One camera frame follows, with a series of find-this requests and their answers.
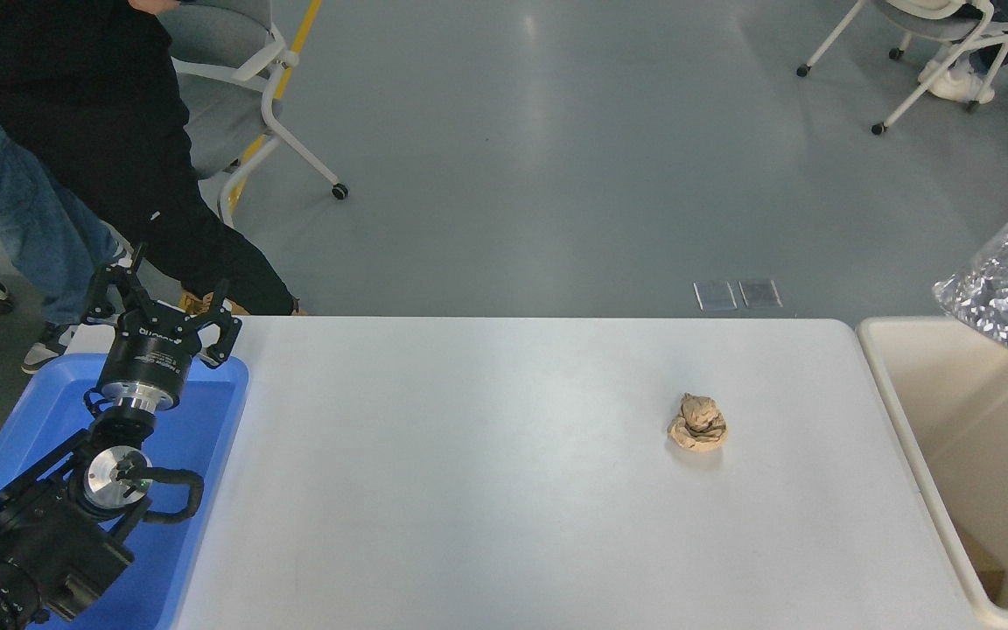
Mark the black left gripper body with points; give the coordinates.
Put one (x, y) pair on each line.
(150, 354)

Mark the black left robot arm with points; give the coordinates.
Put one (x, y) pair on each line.
(40, 542)

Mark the clear floor plate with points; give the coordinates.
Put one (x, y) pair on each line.
(760, 293)
(716, 296)

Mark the person's hand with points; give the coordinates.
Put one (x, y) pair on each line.
(145, 5)

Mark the blue plastic tray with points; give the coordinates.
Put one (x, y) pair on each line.
(206, 420)

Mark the crumpled tan paper ball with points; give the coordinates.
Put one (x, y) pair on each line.
(698, 423)

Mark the large pale bin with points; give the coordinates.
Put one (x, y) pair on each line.
(994, 455)

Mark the brown cardboard piece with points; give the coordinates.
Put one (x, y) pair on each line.
(985, 560)

